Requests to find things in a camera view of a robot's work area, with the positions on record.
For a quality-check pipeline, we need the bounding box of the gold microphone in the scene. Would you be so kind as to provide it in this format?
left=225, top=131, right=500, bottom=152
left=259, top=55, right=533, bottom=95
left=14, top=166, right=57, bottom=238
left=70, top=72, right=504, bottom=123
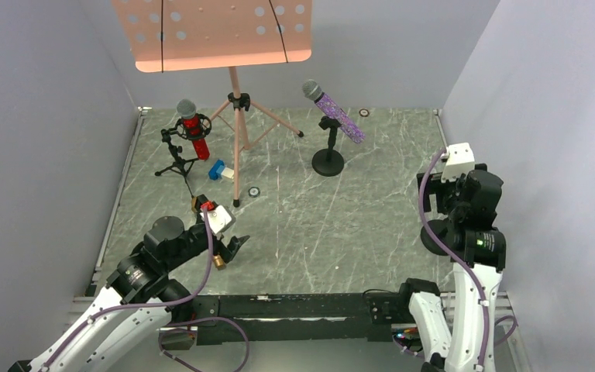
left=191, top=196, right=226, bottom=270

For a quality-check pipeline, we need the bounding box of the black tripod shock-mount stand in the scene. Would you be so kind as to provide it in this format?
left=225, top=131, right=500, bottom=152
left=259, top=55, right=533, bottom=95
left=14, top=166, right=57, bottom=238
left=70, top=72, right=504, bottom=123
left=154, top=119, right=199, bottom=196

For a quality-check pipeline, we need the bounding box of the red glitter microphone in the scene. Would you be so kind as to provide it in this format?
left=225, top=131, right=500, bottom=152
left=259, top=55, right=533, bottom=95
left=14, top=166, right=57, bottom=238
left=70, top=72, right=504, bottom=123
left=177, top=98, right=211, bottom=160

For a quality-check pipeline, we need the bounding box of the black round-base mic stand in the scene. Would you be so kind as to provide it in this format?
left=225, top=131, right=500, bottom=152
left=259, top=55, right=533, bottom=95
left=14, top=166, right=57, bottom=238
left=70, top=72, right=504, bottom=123
left=311, top=116, right=345, bottom=177

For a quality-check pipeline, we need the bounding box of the purple glitter microphone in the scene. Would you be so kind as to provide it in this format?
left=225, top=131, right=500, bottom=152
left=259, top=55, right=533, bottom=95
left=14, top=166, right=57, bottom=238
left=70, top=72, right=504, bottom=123
left=302, top=79, right=365, bottom=144

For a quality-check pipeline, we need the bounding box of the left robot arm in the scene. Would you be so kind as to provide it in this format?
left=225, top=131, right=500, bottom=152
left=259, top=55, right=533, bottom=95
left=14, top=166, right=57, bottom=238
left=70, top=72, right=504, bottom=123
left=9, top=195, right=249, bottom=371

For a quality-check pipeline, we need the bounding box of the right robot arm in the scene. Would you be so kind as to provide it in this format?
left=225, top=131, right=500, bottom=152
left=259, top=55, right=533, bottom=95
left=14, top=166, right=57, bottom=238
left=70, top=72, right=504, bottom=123
left=406, top=168, right=507, bottom=371

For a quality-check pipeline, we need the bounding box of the pink music stand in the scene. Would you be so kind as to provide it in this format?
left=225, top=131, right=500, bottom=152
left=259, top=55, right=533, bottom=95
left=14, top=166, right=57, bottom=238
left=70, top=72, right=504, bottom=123
left=111, top=0, right=314, bottom=207

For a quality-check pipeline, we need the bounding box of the blue toy block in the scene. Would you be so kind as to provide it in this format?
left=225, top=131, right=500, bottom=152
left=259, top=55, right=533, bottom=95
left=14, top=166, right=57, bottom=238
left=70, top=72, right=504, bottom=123
left=208, top=160, right=226, bottom=181

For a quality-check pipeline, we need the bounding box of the cream toy block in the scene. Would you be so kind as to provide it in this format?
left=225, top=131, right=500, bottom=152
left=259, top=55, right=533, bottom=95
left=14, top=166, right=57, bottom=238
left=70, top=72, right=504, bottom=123
left=219, top=167, right=236, bottom=181

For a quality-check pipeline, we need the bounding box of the blue poker chip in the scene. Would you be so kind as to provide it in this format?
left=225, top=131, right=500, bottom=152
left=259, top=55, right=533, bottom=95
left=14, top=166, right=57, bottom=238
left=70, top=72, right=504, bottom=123
left=248, top=187, right=260, bottom=198

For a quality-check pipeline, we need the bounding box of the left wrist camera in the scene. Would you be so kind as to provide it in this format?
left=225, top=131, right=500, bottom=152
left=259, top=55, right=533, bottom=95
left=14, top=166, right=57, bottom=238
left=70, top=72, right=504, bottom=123
left=199, top=205, right=236, bottom=235

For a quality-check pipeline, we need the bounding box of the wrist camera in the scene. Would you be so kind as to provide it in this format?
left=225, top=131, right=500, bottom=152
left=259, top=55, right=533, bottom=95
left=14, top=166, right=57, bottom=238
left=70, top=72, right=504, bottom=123
left=441, top=143, right=476, bottom=183
left=199, top=205, right=236, bottom=235

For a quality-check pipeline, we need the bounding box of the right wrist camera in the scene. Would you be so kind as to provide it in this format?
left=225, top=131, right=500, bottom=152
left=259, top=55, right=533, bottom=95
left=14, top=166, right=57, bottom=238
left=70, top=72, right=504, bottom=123
left=441, top=143, right=476, bottom=183

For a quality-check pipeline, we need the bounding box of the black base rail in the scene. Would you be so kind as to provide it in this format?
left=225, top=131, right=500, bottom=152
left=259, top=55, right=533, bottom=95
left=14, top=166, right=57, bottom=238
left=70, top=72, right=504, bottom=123
left=163, top=290, right=416, bottom=350

